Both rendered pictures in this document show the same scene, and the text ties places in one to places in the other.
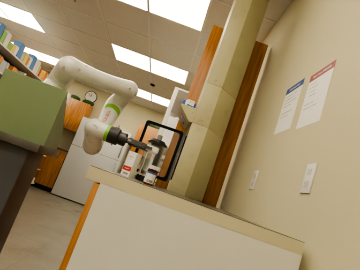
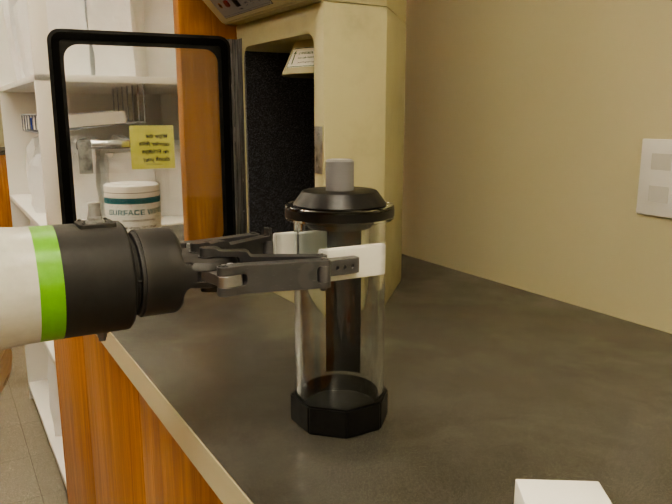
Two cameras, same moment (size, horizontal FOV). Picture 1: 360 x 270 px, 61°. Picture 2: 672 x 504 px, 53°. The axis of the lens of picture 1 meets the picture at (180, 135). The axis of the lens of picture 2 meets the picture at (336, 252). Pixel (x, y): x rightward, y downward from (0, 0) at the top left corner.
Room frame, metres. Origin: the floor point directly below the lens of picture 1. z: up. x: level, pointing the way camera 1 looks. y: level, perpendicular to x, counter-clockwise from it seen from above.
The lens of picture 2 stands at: (1.12, 0.42, 1.25)
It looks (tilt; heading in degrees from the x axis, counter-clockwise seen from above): 12 degrees down; 331
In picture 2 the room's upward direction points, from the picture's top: straight up
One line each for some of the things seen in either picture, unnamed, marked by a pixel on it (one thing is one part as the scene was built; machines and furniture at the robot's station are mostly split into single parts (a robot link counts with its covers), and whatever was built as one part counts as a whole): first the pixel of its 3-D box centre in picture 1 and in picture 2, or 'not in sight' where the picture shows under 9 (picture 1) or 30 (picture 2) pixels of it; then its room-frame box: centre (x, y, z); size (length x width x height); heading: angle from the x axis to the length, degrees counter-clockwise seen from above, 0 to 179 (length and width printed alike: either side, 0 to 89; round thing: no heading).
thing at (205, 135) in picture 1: (202, 143); (340, 71); (2.16, -0.17, 1.32); 0.32 x 0.25 x 0.77; 1
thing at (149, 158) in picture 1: (151, 160); (339, 308); (1.69, 0.10, 1.06); 0.11 x 0.11 x 0.21
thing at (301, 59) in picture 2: not in sight; (333, 59); (2.13, -0.15, 1.34); 0.18 x 0.18 x 0.05
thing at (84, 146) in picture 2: not in sight; (85, 156); (2.32, 0.24, 1.18); 0.02 x 0.02 x 0.06; 84
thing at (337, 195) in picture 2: (158, 141); (339, 192); (1.68, 0.10, 1.18); 0.09 x 0.09 x 0.07
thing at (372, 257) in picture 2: (152, 149); (352, 262); (1.64, 0.11, 1.12); 0.07 x 0.01 x 0.03; 90
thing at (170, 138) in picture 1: (156, 150); (148, 150); (2.32, 0.13, 1.19); 0.30 x 0.01 x 0.40; 84
